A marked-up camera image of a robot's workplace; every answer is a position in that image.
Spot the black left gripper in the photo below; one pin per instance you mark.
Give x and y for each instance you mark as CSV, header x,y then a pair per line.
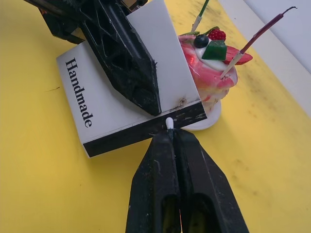
x,y
60,19

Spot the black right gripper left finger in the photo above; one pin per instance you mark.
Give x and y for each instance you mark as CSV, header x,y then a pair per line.
x,y
155,184

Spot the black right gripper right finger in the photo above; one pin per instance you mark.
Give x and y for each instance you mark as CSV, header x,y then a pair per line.
x,y
204,184

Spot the white Handmade matchbox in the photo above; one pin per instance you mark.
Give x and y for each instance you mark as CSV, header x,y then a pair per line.
x,y
116,116

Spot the white-tipped black match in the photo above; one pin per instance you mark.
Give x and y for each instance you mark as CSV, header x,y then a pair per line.
x,y
169,122

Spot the pink cake with fruit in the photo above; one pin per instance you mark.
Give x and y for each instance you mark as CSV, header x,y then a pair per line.
x,y
209,72

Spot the small white plate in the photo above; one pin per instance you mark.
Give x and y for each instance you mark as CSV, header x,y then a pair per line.
x,y
212,119

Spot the green candle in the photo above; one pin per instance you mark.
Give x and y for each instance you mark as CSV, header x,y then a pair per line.
x,y
198,19

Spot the purple candle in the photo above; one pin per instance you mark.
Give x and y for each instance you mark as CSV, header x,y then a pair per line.
x,y
257,36

